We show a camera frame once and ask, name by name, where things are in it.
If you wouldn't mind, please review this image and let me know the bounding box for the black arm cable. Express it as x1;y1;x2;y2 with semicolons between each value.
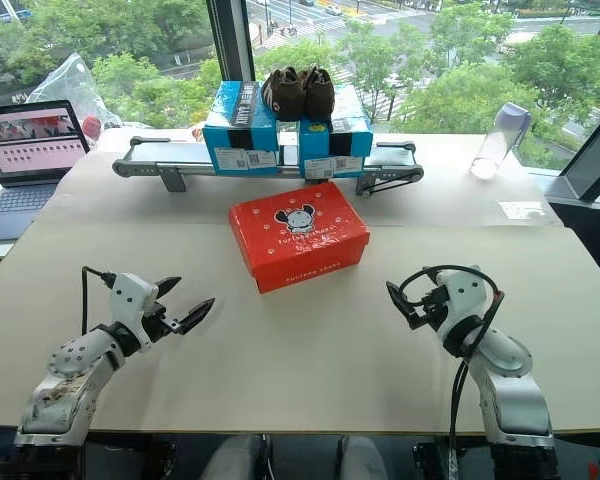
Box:
81;266;117;337
397;264;504;454

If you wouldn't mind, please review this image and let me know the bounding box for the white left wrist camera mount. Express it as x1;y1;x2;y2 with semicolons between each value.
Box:
108;272;164;352

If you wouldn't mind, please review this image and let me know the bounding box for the black monitor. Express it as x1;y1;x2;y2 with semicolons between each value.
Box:
558;103;600;202

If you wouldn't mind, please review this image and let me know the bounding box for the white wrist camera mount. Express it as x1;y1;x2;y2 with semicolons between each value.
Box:
431;267;502;352
108;272;164;352

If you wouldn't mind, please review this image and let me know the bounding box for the open laptop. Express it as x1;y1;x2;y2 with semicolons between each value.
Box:
0;99;92;246

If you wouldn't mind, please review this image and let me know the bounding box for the red shoe box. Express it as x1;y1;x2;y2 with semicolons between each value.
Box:
228;180;372;295

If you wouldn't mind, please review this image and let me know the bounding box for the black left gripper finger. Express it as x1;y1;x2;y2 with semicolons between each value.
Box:
154;276;183;302
178;297;217;335

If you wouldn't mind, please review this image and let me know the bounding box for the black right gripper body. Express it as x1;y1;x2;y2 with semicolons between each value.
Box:
407;283;450;331

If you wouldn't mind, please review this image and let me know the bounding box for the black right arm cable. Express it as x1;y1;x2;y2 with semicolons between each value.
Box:
397;264;504;454

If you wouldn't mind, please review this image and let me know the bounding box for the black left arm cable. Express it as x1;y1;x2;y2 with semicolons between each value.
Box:
81;266;117;337

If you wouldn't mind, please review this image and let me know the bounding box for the blue shoe box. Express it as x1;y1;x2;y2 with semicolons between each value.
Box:
298;83;373;180
202;79;282;177

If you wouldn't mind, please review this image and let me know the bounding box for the grey rounded shape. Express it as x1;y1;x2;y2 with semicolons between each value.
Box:
338;435;389;480
199;433;272;480

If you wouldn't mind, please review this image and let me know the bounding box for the clear water bottle purple lid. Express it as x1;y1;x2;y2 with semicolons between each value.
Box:
469;101;533;180

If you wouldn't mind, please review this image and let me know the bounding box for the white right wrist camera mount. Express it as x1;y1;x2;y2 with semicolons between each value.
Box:
431;267;502;352

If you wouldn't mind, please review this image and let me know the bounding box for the black window frame post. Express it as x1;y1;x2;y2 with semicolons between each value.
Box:
205;0;257;84

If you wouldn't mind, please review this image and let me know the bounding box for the clear plastic bag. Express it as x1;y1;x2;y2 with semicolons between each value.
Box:
23;51;125;139

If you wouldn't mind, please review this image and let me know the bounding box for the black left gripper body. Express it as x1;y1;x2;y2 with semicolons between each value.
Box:
141;298;187;345

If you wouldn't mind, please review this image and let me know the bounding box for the grey conveyor belt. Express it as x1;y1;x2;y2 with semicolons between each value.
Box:
111;135;426;198

